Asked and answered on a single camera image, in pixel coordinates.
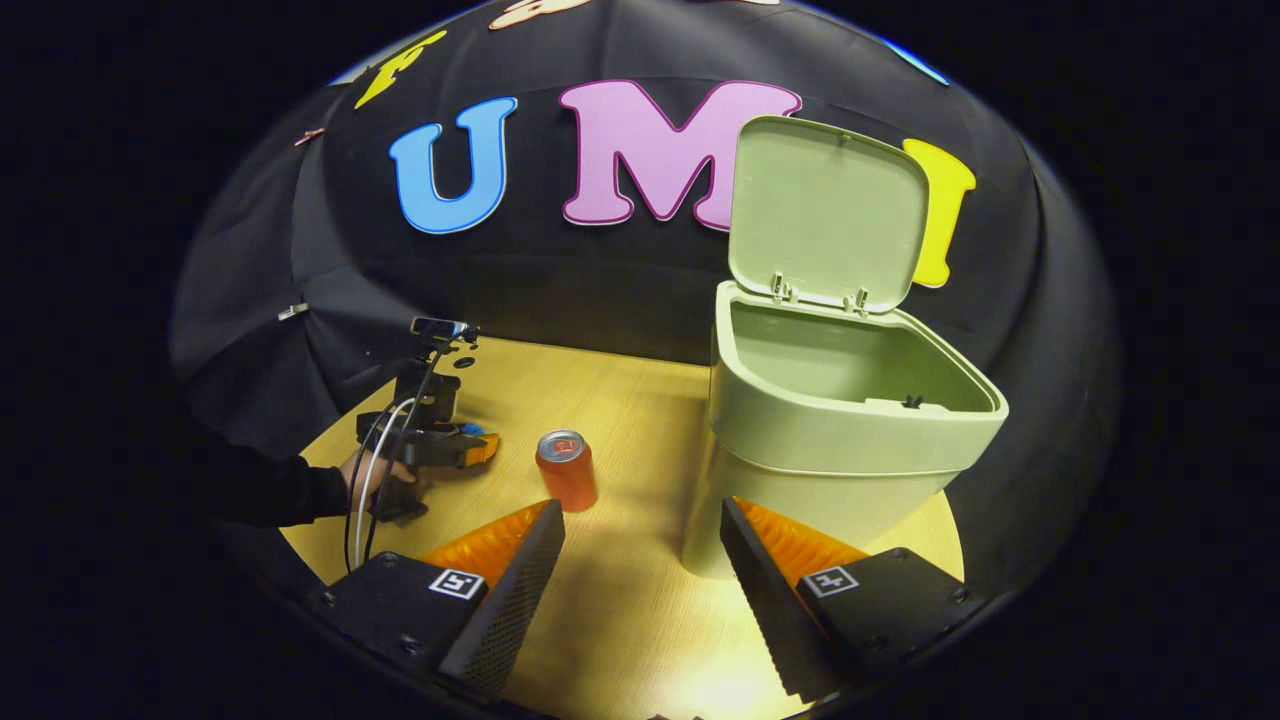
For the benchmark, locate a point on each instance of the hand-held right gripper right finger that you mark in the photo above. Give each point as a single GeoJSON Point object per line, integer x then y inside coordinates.
{"type": "Point", "coordinates": [765, 600]}

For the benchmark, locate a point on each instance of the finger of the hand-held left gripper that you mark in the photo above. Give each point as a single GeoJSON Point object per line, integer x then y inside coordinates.
{"type": "Point", "coordinates": [482, 450]}

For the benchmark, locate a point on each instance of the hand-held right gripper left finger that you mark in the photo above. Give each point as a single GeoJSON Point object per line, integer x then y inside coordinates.
{"type": "Point", "coordinates": [515, 600]}

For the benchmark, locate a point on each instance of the orange pop can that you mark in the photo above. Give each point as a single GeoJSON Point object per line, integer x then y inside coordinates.
{"type": "Point", "coordinates": [568, 478]}

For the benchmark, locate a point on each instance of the green desktop garbage bin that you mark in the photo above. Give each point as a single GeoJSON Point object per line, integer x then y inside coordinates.
{"type": "Point", "coordinates": [830, 420]}

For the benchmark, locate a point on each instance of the wooden desktop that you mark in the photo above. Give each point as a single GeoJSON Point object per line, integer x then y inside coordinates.
{"type": "Point", "coordinates": [620, 600]}

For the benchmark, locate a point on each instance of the small metal cloth clip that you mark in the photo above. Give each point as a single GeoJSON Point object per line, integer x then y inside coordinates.
{"type": "Point", "coordinates": [293, 311]}

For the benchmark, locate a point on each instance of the black backdrop cloth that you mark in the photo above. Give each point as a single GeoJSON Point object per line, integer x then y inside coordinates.
{"type": "Point", "coordinates": [560, 280]}

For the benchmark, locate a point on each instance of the small pink cloth clip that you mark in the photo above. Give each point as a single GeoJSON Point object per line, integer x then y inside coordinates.
{"type": "Point", "coordinates": [310, 135]}

